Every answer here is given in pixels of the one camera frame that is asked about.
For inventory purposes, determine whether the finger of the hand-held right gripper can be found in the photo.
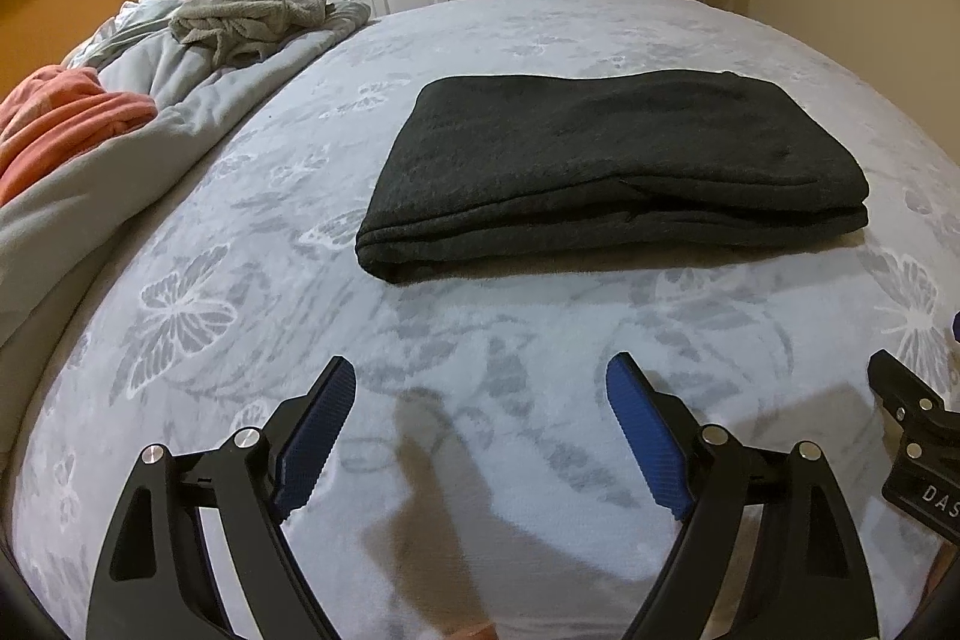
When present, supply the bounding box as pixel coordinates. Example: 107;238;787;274
868;349;947;422

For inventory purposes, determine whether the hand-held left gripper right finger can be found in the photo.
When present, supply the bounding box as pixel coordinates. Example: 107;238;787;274
604;351;878;640

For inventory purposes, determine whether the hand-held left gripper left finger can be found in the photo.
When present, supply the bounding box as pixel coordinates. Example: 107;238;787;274
85;355;357;640

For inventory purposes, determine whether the dark grey towel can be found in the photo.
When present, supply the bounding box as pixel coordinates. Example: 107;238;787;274
354;70;871;285

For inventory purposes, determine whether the grey comforter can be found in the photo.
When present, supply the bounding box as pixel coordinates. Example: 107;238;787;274
0;0;374;348

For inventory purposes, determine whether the pink blanket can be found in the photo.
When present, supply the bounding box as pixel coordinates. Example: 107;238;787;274
0;64;158;206

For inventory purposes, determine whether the crumpled grey garment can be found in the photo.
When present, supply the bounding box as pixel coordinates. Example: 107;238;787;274
169;0;329;67

